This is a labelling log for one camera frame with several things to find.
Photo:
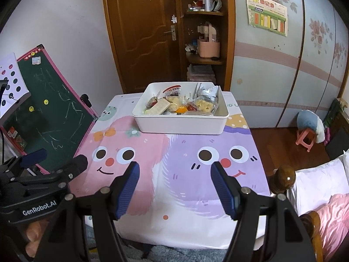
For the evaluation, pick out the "orange white bar packet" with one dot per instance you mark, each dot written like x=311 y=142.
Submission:
x=181 y=110

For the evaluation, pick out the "person's left hand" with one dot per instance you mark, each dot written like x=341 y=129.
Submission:
x=35 y=234

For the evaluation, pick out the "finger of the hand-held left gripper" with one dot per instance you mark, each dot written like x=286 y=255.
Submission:
x=76 y=166
x=34 y=157

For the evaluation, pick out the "pink blanket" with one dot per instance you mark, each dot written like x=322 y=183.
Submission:
x=335 y=223

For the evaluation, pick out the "wooden corner shelf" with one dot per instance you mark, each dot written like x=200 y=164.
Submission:
x=227 y=32

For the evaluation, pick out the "dark green bag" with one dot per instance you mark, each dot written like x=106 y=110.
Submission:
x=336 y=112

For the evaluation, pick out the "clear nut bar packet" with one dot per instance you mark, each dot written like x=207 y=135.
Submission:
x=152 y=104
x=190 y=106

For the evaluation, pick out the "floral wardrobe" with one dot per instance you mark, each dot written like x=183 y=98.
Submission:
x=272 y=82

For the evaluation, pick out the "grey rug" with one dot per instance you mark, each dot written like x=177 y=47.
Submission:
x=177 y=255

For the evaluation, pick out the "large white blue packet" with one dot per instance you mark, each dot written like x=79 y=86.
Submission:
x=210 y=92

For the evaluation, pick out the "brown wooden door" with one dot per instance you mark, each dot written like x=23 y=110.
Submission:
x=141 y=32

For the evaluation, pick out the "white panel with holes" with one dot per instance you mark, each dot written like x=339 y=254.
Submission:
x=12 y=84

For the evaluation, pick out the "white pillow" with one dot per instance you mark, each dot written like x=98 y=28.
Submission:
x=316 y=180

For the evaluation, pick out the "beige wafer packet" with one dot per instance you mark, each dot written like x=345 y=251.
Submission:
x=160 y=107

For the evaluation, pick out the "green chalkboard pink frame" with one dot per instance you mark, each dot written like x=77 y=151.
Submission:
x=54 y=120

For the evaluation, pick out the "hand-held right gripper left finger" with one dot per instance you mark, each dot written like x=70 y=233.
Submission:
x=126 y=188

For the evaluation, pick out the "stack of folded cloths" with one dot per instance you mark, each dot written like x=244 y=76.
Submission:
x=200 y=73

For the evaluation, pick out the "red white packet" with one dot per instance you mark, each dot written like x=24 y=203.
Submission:
x=171 y=88

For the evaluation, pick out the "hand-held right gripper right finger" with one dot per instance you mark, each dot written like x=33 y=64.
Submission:
x=223 y=191

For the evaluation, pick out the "white plastic bottle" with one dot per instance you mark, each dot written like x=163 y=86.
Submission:
x=208 y=3

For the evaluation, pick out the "wall poster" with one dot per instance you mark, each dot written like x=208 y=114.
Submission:
x=267 y=13

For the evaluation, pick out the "clear packet pale yellow cracker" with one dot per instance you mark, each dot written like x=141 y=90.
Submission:
x=204 y=105

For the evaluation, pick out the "pink basket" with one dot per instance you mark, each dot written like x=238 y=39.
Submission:
x=208 y=47

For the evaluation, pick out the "white door hook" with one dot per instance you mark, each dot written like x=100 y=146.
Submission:
x=174 y=19

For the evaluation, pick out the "blue white plush toy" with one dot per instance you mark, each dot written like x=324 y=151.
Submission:
x=306 y=121

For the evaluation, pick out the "pink plastic stool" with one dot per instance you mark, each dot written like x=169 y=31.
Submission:
x=305 y=137

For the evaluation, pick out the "white sticker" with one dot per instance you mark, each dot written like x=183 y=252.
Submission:
x=36 y=60

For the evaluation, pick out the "white plastic bin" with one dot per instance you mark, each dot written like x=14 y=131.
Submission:
x=180 y=124

